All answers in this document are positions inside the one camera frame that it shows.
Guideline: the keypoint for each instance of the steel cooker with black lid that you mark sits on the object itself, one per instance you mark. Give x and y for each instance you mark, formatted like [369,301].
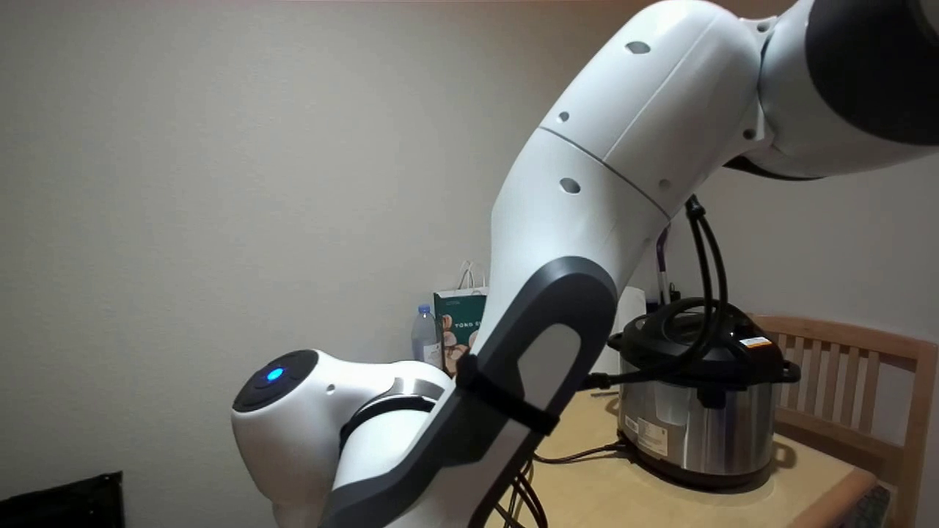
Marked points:
[695,420]

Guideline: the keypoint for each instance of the wooden slatted chair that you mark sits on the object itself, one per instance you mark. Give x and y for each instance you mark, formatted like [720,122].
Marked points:
[853,381]

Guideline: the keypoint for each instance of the clear plastic water bottle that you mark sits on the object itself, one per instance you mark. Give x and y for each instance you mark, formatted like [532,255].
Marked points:
[423,337]

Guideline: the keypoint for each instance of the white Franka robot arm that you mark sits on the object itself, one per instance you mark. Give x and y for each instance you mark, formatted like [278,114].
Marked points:
[605,164]

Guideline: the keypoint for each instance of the black monitor corner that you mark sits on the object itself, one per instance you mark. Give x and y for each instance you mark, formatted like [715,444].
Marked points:
[61,503]

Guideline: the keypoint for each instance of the green paper gift bag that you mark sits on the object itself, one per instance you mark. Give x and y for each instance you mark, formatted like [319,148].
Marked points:
[459,317]

